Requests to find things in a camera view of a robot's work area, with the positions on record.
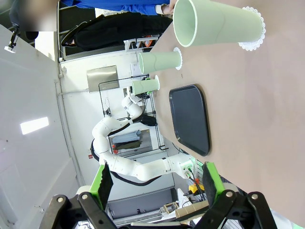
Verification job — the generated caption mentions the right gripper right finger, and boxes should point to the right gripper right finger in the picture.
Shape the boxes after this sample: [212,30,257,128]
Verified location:
[193,161,279,229]

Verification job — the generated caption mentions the yellow red emergency stop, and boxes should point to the yellow red emergency stop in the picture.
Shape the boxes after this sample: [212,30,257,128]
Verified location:
[188,184,205,196]

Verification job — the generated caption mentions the person in blue shirt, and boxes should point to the person in blue shirt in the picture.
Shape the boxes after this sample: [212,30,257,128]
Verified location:
[10,0,178,33]

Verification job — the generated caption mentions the pale green tall cup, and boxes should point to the pale green tall cup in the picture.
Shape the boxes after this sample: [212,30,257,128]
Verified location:
[173,0,263,48]
[132,78,160,96]
[138,50,181,75]

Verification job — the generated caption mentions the hanging grey blue clothes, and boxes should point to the hanging grey blue clothes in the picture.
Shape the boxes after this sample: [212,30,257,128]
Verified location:
[111,130,142,150]

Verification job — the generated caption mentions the white desk with orange items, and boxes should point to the white desk with orange items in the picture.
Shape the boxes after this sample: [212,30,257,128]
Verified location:
[123,34,160,52]

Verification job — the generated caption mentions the person left hand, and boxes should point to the person left hand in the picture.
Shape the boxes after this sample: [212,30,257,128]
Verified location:
[162,0,178,15]

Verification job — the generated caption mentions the black plastic tray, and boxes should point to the black plastic tray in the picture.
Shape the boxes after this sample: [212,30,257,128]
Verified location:
[168,83,212,157]

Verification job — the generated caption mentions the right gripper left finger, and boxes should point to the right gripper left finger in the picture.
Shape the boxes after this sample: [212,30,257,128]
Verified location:
[40,162,120,229]

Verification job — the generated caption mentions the black metal clothes rack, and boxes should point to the black metal clothes rack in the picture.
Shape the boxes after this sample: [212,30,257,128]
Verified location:
[98,74,169,151]

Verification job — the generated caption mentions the steel wall panel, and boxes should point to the steel wall panel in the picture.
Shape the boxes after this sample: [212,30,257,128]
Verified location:
[86,65,120,93]

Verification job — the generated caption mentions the cardboard tube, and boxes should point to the cardboard tube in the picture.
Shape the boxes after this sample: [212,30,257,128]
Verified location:
[175,200,210,218]

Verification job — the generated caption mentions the black backpack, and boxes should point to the black backpack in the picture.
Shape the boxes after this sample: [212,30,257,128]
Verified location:
[140,115,158,126]

